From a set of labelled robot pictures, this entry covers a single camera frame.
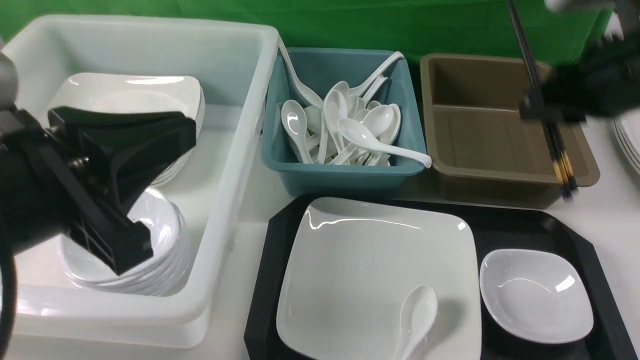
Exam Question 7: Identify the top white plate in tub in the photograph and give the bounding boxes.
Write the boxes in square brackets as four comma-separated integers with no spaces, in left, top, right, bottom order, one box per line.
[48,72,202,120]

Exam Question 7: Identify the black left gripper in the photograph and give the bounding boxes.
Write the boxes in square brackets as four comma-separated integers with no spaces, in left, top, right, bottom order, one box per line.
[1,105,196,275]

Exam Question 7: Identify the white plates stack at right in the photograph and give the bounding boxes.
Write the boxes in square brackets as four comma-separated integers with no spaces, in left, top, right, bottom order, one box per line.
[613,108,640,174]

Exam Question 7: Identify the black serving tray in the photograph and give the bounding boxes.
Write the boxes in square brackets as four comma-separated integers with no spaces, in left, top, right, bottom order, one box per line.
[243,194,638,360]

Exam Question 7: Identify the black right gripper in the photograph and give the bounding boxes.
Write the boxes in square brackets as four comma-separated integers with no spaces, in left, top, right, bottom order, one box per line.
[518,35,640,124]

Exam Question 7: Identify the green cloth backdrop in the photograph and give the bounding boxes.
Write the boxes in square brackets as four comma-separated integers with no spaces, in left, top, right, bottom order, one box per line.
[0,0,619,84]

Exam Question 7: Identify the stack of white plates in tub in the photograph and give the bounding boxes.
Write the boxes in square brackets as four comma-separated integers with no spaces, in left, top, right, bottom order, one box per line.
[151,88,206,187]

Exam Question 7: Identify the white spoon front in bin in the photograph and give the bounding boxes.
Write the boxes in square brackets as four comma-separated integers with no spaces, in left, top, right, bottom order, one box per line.
[337,118,432,168]

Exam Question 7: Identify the white spoon leaning on rim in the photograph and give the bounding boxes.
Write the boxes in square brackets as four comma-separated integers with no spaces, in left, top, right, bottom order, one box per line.
[278,38,323,109]

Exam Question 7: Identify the small white bowl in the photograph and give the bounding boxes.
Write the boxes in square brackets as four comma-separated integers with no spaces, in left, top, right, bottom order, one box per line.
[478,248,595,345]

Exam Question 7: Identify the brown plastic bin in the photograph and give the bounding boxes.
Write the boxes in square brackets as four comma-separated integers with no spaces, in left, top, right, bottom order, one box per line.
[420,53,601,209]

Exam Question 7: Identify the large white plastic tub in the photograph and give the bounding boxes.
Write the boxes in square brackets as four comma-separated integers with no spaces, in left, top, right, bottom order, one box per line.
[2,14,279,348]

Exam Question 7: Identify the teal plastic bin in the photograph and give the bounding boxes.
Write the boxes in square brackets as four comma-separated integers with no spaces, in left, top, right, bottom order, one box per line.
[261,47,426,198]

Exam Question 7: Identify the white spoon long handle back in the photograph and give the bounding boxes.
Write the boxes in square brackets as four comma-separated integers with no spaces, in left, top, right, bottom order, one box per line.
[347,51,405,97]

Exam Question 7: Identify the top white bowl in tub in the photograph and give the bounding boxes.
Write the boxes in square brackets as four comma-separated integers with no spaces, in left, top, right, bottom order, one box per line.
[55,187,182,284]

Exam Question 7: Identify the stack of white bowls in tub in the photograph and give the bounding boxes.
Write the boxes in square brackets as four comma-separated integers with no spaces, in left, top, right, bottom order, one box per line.
[69,204,192,296]

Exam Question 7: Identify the large white square plate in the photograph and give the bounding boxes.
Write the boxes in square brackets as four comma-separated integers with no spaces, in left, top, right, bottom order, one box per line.
[276,197,482,360]

